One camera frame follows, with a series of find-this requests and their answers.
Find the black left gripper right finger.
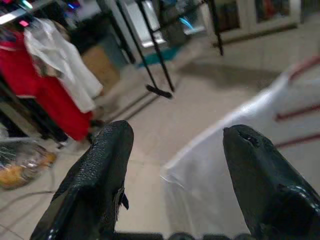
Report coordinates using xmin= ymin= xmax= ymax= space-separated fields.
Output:
xmin=222 ymin=124 xmax=320 ymax=240

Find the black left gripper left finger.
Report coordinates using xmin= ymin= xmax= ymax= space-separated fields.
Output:
xmin=29 ymin=119 xmax=135 ymax=240

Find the white T-shirt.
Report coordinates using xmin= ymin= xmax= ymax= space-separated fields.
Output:
xmin=159 ymin=56 xmax=320 ymax=238

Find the red plastic hanger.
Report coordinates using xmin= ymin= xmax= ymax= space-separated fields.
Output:
xmin=274 ymin=55 xmax=320 ymax=149

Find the clear plastic bag with packets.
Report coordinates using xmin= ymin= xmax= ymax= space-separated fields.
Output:
xmin=0 ymin=141 xmax=58 ymax=191

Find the red shirt with white trim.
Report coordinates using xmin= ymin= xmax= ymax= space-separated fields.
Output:
xmin=0 ymin=29 xmax=95 ymax=142

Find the white polo shirt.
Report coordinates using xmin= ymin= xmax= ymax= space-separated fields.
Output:
xmin=23 ymin=19 xmax=105 ymax=114

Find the black clothes rack stand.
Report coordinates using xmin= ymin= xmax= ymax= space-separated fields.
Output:
xmin=116 ymin=0 xmax=176 ymax=100

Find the large cardboard box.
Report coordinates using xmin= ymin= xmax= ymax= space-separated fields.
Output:
xmin=81 ymin=46 xmax=121 ymax=87

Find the teal floor mat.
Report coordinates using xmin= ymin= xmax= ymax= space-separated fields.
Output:
xmin=137 ymin=46 xmax=182 ymax=69

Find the white glass-door cabinet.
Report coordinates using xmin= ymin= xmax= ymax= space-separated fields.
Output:
xmin=213 ymin=0 xmax=302 ymax=45

